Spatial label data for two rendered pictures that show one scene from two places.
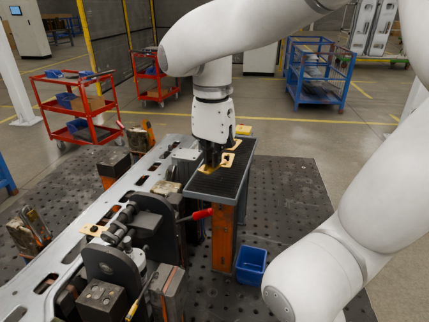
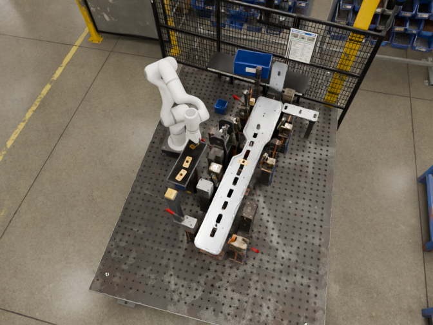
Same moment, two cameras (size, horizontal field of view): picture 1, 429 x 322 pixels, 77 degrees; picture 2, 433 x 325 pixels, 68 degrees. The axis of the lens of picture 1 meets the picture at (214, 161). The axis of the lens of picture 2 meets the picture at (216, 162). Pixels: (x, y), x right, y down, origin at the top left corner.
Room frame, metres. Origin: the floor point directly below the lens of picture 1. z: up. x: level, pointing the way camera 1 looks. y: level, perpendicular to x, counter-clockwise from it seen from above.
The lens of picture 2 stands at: (1.79, 0.33, 3.05)
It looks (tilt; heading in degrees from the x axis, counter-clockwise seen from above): 59 degrees down; 189
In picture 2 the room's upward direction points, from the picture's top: 3 degrees counter-clockwise
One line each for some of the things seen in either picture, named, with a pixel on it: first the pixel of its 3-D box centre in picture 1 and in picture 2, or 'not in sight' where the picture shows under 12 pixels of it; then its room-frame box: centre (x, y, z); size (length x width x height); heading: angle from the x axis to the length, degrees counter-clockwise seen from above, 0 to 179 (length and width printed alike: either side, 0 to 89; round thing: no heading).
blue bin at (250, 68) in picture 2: not in sight; (252, 64); (-0.36, 0.36, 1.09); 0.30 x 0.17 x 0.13; 82
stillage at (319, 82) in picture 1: (315, 75); not in sight; (4.93, -1.81, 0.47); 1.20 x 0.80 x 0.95; 174
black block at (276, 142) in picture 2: not in sight; (274, 151); (0.36, 0.59, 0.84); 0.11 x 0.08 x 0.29; 74
